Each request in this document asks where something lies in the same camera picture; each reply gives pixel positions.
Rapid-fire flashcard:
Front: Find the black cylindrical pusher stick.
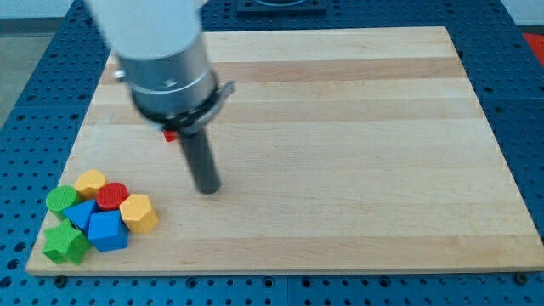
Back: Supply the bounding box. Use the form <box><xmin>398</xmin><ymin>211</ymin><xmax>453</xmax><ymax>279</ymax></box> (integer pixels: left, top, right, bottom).
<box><xmin>178</xmin><ymin>129</ymin><xmax>221</xmax><ymax>195</ymax></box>

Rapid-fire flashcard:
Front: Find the red star block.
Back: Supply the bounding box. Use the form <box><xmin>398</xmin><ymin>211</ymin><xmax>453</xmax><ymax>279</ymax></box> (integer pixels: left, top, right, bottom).
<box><xmin>163</xmin><ymin>131</ymin><xmax>178</xmax><ymax>143</ymax></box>

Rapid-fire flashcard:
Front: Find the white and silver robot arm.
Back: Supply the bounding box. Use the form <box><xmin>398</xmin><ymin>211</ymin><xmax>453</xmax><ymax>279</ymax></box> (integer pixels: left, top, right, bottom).
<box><xmin>86</xmin><ymin>0</ymin><xmax>235</xmax><ymax>194</ymax></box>

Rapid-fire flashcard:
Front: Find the green star block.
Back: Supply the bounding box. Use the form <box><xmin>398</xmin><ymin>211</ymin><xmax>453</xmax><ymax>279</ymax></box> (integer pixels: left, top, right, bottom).
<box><xmin>42</xmin><ymin>218</ymin><xmax>93</xmax><ymax>265</ymax></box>

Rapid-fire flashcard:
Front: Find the yellow hexagon block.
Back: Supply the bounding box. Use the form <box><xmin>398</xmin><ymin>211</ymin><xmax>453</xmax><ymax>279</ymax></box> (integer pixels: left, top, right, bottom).
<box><xmin>119</xmin><ymin>194</ymin><xmax>159</xmax><ymax>234</ymax></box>

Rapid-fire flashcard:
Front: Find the red cylinder block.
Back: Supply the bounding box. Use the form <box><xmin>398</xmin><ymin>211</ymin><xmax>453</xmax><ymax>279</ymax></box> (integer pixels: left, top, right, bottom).
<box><xmin>95</xmin><ymin>182</ymin><xmax>130</xmax><ymax>211</ymax></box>

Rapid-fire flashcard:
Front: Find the yellow heart block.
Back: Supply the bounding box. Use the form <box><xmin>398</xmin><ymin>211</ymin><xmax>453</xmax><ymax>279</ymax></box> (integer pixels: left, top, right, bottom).
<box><xmin>74</xmin><ymin>168</ymin><xmax>108</xmax><ymax>200</ymax></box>

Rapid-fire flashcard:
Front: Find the blue cube block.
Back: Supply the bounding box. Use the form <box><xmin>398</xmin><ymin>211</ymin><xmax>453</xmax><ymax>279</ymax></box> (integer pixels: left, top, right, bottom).
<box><xmin>88</xmin><ymin>210</ymin><xmax>129</xmax><ymax>252</ymax></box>

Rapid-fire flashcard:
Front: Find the blue triangle block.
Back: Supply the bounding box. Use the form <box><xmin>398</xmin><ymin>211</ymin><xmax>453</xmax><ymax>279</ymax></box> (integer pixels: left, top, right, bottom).
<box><xmin>63</xmin><ymin>199</ymin><xmax>100</xmax><ymax>235</ymax></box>

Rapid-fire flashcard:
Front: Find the wooden board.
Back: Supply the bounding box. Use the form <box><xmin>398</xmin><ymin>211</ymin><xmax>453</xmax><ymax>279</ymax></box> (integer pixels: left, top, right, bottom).
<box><xmin>26</xmin><ymin>26</ymin><xmax>543</xmax><ymax>276</ymax></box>

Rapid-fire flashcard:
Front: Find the green cylinder block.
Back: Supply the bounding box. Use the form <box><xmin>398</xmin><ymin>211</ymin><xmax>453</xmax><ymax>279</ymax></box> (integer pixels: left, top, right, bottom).
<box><xmin>46</xmin><ymin>185</ymin><xmax>82</xmax><ymax>221</ymax></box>

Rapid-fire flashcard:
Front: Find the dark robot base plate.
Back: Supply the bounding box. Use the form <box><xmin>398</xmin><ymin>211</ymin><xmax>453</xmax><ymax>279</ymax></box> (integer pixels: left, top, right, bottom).
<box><xmin>235</xmin><ymin>0</ymin><xmax>328</xmax><ymax>14</ymax></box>

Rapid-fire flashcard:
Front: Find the blue perforated table frame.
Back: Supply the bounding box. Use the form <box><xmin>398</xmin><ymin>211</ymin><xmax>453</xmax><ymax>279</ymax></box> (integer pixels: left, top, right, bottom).
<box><xmin>1</xmin><ymin>0</ymin><xmax>543</xmax><ymax>305</ymax></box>

